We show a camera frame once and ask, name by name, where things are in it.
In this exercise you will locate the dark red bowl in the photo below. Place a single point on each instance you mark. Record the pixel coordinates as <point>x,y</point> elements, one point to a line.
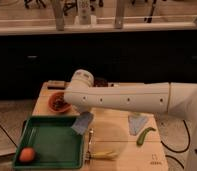
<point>100,82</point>

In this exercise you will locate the green chili pepper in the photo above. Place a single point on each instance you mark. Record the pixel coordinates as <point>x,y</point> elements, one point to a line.
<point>142,136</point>

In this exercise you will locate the wooden post left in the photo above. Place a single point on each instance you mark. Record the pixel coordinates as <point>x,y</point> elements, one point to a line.
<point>58,14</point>

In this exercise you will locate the green plastic tray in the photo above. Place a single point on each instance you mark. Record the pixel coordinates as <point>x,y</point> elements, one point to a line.
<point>56,144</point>

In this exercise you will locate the blue cloth piece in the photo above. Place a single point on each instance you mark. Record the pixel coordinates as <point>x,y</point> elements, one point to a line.
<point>136,122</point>

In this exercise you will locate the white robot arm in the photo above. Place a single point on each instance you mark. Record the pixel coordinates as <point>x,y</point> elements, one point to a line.
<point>178,99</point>

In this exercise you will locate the orange bowl with food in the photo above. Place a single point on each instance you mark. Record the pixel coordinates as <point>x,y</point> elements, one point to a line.
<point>57,104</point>

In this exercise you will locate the wooden post right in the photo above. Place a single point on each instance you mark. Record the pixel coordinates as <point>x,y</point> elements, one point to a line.
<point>119,15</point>

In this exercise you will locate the wooden post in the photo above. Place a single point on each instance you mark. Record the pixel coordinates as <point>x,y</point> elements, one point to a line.
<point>119,15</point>
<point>58,14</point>

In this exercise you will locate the yellow handled fork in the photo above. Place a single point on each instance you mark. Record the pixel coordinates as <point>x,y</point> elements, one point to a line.
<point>104,155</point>

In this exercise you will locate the orange fruit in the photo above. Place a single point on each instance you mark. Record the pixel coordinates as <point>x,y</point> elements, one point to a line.
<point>27,155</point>

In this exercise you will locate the dark rectangular block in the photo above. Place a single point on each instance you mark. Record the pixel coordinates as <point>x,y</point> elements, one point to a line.
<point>56,84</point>

